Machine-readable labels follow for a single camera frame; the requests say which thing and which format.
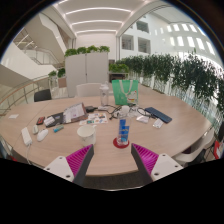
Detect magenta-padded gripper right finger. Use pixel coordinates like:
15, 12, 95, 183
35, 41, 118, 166
130, 142, 184, 186

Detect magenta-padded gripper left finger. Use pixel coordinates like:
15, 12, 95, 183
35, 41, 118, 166
43, 143, 95, 187

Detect clear blue-labelled water bottle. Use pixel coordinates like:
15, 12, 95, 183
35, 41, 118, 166
116, 105, 132, 147

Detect white computer mouse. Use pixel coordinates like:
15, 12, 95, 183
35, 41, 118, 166
36, 128, 50, 143

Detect small teal pack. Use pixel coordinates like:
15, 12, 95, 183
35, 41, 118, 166
52, 124, 65, 134

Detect white shell chair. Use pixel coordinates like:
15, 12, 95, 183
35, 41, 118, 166
173, 128, 216, 164

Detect white ceramic mug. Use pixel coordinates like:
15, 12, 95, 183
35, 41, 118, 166
76, 124, 98, 148

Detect narrow white packet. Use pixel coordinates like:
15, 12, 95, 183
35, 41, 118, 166
152, 118, 165, 129

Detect small white box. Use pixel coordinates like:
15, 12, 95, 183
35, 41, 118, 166
43, 115, 56, 127

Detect white power strip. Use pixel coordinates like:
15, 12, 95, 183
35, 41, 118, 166
20, 126, 33, 147

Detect black tablet case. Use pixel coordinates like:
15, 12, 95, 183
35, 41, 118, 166
44, 111, 65, 128

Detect white plastic packet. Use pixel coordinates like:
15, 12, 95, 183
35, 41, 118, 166
135, 114, 150, 124

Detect flat round red coaster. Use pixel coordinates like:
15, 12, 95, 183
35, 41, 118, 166
112, 137, 131, 150

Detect dark blue notebook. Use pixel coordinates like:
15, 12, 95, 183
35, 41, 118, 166
143, 106, 174, 124

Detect brown folder with papers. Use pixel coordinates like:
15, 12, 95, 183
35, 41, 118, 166
62, 102, 89, 125

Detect white sticker sheet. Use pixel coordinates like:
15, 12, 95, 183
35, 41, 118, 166
78, 112, 109, 126

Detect small black power bank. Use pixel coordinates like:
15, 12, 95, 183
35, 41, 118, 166
84, 105, 98, 114

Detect black office chair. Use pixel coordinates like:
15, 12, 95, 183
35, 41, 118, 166
33, 88, 53, 103

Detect clear shaker bottle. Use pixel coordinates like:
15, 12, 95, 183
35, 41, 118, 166
99, 82, 110, 108

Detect green tote bag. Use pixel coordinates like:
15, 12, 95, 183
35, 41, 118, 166
111, 79, 140, 107

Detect brown planter with green plants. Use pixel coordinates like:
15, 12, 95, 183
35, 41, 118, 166
48, 67, 68, 89

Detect long green plant hedge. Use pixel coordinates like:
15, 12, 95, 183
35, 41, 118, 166
116, 53, 224, 114

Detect tall white cabinet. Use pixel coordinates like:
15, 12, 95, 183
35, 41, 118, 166
64, 52, 110, 98

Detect low planter with plants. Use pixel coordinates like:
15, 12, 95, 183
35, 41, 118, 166
108, 62, 130, 83

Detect green plants atop cabinet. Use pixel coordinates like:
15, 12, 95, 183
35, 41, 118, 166
63, 45, 111, 58

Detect tangled black cables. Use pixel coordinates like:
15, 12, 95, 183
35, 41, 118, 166
106, 103, 153, 119

